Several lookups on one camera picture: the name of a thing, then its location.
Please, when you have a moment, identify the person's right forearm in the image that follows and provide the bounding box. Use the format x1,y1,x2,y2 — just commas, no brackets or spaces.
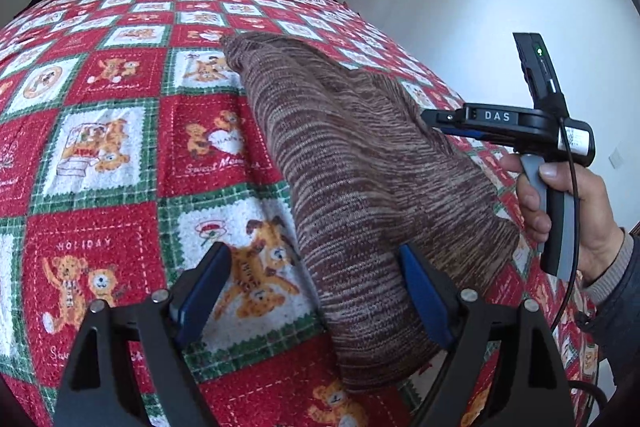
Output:
582,229,640,368

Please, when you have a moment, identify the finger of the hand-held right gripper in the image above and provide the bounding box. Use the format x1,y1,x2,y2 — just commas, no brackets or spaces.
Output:
420,108,496,142

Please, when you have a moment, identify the person's right hand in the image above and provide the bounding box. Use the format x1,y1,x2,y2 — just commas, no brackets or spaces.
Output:
500,152,626,285

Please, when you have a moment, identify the red bear printed blanket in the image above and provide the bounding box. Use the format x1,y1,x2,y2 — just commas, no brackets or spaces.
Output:
0,0,601,427

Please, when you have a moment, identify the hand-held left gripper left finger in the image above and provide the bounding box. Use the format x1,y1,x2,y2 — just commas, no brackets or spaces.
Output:
52,242,233,427

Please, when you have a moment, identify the brown striped knit sweater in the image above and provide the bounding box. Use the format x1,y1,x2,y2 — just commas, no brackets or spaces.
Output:
221,32,521,393

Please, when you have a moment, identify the black cable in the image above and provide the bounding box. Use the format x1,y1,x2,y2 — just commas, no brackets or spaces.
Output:
547,119,611,413

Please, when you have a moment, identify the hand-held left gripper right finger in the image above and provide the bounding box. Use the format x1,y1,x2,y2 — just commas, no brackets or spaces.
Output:
398,243,576,427

